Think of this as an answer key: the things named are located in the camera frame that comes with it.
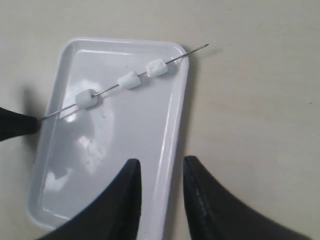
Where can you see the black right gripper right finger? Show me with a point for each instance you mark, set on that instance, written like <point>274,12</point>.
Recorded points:
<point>213,213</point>

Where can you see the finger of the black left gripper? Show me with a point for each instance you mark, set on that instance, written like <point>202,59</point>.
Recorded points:
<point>14,124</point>

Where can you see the thin metal skewer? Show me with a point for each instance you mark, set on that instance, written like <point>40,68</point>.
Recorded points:
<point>117,86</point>

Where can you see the white marshmallow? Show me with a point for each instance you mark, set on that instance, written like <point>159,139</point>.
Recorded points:
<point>86,99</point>
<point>129,81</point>
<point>156,68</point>

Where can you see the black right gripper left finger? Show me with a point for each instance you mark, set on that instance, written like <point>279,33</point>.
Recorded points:
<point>113,215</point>

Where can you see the white plastic tray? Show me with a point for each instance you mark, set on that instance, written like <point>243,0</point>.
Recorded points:
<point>80,151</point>

